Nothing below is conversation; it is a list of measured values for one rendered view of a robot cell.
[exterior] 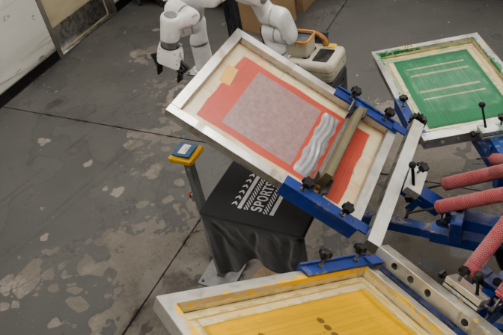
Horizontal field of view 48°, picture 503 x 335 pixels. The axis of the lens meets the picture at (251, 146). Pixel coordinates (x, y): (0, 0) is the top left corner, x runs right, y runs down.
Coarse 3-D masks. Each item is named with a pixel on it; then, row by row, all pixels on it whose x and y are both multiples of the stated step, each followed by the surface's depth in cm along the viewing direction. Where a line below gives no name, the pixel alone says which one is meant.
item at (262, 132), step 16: (224, 96) 216; (240, 96) 219; (208, 112) 209; (224, 112) 212; (240, 112) 215; (256, 112) 218; (224, 128) 207; (240, 128) 210; (256, 128) 213; (272, 128) 216; (288, 128) 219; (256, 144) 208; (272, 144) 211; (288, 144) 214; (304, 144) 216; (272, 160) 207; (288, 160) 209; (320, 160) 215; (304, 176) 207; (336, 176) 213; (336, 192) 208
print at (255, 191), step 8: (256, 176) 255; (248, 184) 252; (256, 184) 251; (264, 184) 251; (240, 192) 249; (248, 192) 248; (256, 192) 247; (264, 192) 247; (272, 192) 246; (240, 200) 245; (248, 200) 244; (256, 200) 243; (264, 200) 243; (272, 200) 242; (280, 200) 241; (240, 208) 242; (248, 208) 241; (256, 208) 240; (264, 208) 239; (272, 208) 238
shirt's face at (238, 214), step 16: (224, 176) 259; (240, 176) 257; (224, 192) 251; (208, 208) 245; (224, 208) 243; (288, 208) 237; (256, 224) 233; (272, 224) 231; (288, 224) 230; (304, 224) 229
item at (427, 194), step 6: (402, 186) 211; (402, 192) 212; (426, 192) 212; (432, 192) 213; (420, 198) 211; (426, 198) 210; (432, 198) 211; (438, 198) 212; (444, 198) 214; (420, 204) 212; (426, 204) 211; (432, 204) 210; (432, 210) 212
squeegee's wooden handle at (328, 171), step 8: (360, 112) 222; (352, 120) 218; (344, 128) 223; (352, 128) 215; (344, 136) 212; (352, 136) 213; (336, 144) 216; (344, 144) 209; (336, 152) 205; (344, 152) 207; (336, 160) 203; (328, 168) 199; (336, 168) 201; (320, 176) 202; (328, 176) 198; (320, 184) 203
